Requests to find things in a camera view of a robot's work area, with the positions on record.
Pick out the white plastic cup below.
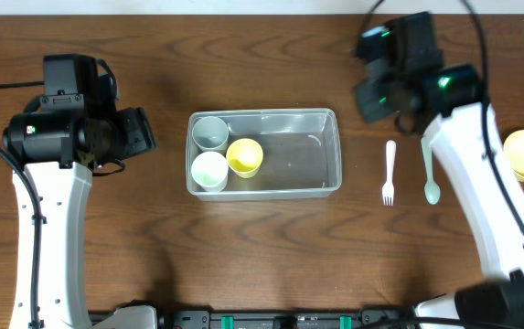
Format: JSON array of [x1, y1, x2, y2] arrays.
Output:
[[190, 152, 229, 192]]

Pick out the yellow plastic cup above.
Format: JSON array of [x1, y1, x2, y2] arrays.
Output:
[[226, 138, 263, 178]]

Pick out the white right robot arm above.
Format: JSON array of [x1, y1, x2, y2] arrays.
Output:
[[356, 59, 524, 328]]

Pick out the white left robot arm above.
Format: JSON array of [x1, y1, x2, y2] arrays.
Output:
[[4, 108, 155, 328]]

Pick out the clear plastic container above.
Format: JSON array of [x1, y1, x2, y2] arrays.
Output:
[[186, 108, 342, 201]]

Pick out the grey plastic cup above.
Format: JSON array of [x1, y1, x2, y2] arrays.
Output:
[[192, 116, 230, 154]]

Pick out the white plastic fork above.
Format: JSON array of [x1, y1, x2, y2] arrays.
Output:
[[381, 140, 396, 206]]

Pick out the mint green plastic spoon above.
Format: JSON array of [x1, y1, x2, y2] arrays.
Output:
[[421, 137, 441, 205]]

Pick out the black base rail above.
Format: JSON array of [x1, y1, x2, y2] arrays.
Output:
[[87, 299, 427, 329]]

